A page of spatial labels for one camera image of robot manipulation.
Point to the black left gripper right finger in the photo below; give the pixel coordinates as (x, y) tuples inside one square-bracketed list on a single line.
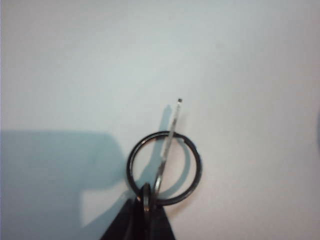
[(161, 225)]

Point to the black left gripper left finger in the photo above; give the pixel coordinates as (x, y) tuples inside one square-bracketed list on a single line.
[(127, 222)]

